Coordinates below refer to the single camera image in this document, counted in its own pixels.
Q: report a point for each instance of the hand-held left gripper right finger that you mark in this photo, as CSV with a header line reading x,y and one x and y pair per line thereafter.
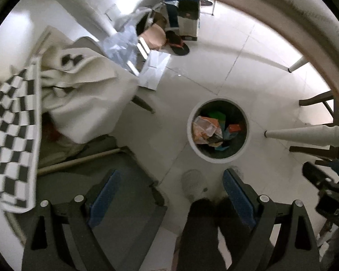
x,y
238,194

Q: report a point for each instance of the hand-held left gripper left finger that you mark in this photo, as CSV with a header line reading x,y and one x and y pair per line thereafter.
x,y
106,194

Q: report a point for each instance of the white round trash bin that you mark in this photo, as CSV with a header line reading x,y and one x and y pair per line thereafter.
x,y
193,144

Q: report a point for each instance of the person's right leg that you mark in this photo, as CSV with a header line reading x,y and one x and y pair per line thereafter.
x,y
231,211

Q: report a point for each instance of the person's leg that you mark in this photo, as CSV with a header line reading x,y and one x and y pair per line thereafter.
x,y
200,231
231,211

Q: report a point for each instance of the grey floor mat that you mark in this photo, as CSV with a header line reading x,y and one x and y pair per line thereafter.
x,y
124,203

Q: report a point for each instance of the white turned table leg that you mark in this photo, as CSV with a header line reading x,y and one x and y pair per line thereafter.
x,y
305,134
297,63

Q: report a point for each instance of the white shoe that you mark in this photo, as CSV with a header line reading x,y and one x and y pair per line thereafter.
x,y
193,183

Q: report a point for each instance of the wooden stick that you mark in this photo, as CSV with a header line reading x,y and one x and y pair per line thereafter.
x,y
73,161

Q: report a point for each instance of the teal packet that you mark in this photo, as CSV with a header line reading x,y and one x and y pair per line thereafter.
x,y
224,144

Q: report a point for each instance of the person's left leg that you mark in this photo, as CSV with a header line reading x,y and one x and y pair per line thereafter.
x,y
200,231

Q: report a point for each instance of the orange snack packet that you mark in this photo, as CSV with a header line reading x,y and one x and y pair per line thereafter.
x,y
235,128

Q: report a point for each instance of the crumpled clear plastic wrapper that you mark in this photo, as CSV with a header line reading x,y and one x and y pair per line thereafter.
x,y
206,128

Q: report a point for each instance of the green packet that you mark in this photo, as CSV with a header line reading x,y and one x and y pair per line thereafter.
x,y
217,115

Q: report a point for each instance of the white sofa cover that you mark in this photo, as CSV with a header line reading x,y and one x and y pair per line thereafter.
x,y
93,90

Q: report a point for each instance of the black white checkered cloth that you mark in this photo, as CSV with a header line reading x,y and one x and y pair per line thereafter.
x,y
11,135

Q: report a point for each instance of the flat white cardboard sheet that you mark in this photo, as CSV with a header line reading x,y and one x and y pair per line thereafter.
x,y
154,69

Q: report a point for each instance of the clear plastic bag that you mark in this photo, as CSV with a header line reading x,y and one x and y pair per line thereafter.
x,y
120,48

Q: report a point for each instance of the black orange sandal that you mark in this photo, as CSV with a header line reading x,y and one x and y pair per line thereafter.
x,y
178,45

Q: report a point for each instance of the white round table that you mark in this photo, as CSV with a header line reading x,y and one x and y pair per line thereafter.
x,y
299,8

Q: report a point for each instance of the printed cardboard box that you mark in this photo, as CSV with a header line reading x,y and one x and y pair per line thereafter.
x,y
189,19

